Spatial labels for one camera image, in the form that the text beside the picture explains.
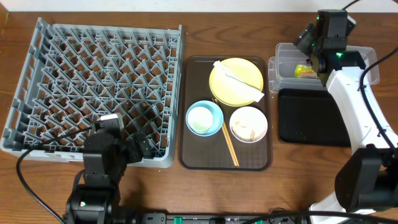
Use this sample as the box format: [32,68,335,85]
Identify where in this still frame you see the light blue bowl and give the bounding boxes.
[185,100,224,137]

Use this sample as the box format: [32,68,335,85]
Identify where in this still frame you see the yellow plate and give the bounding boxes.
[208,57,264,108]

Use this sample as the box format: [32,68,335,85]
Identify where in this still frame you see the white bowl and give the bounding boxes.
[229,106,269,143]

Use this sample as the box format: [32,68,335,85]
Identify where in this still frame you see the white cup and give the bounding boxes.
[187,106,213,134]

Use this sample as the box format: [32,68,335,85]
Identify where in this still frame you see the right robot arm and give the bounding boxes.
[294,9,397,223]

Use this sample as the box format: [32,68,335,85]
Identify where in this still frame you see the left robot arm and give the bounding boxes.
[65,131,152,223]

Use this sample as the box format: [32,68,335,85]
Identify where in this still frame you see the black waste tray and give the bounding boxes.
[278,88,351,147]

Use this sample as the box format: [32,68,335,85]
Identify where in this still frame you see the grey dishwasher rack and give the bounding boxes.
[1,19,184,168]

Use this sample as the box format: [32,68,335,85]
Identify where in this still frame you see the yellow green wrapper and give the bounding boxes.
[294,64,318,78]

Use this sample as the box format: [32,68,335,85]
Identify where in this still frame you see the clear plastic bin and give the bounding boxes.
[268,43,380,93]

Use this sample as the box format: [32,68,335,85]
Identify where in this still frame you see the wooden chopstick right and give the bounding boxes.
[214,98,240,167]

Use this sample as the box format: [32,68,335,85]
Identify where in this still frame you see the dark brown serving tray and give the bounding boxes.
[178,55,273,171]

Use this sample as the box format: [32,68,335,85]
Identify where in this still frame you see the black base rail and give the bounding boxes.
[140,213,310,224]

